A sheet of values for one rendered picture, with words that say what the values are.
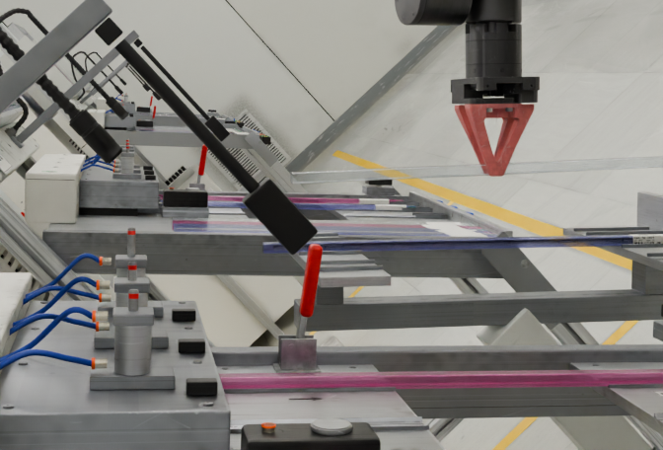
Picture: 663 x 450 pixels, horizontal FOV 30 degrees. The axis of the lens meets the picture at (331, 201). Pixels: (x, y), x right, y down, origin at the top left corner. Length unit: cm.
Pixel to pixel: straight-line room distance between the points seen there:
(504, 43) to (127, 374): 63
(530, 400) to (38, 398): 53
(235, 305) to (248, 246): 364
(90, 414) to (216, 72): 780
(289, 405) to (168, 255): 90
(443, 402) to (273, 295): 439
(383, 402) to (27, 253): 93
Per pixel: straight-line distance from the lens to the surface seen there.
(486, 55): 124
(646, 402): 101
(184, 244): 182
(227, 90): 847
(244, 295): 542
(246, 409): 93
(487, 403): 112
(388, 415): 92
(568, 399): 114
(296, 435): 70
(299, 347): 104
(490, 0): 124
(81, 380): 76
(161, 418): 70
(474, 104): 123
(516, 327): 139
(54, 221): 201
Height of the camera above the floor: 130
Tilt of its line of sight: 11 degrees down
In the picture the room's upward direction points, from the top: 42 degrees counter-clockwise
